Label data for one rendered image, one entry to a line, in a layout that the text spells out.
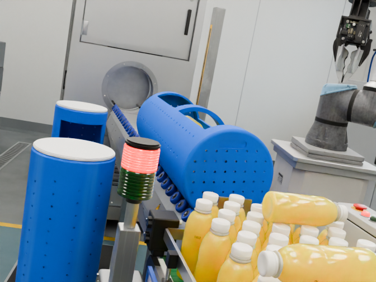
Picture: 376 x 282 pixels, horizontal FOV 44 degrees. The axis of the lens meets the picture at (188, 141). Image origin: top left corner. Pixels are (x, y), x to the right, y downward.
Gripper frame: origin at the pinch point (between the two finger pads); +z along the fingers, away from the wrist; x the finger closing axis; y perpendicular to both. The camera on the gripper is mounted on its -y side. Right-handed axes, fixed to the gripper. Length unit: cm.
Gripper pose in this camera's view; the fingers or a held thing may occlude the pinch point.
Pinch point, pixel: (343, 78)
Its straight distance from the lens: 127.5
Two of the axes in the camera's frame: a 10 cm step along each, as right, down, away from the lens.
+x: 8.9, 2.5, -3.7
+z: -2.4, 9.7, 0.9
